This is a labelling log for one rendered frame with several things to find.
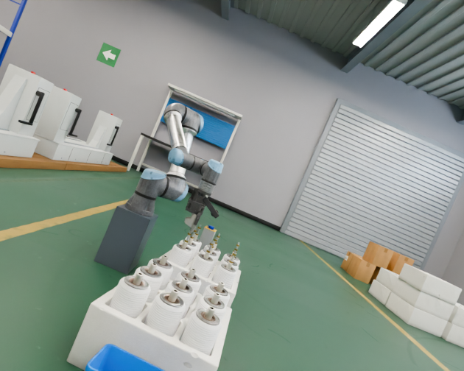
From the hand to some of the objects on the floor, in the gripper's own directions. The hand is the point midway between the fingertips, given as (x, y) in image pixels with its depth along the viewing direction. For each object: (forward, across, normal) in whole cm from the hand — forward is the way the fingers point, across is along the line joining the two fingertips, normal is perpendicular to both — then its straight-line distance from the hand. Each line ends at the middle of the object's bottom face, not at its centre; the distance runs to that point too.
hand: (192, 230), depth 145 cm
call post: (+34, -39, +13) cm, 53 cm away
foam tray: (+34, +45, +1) cm, 57 cm away
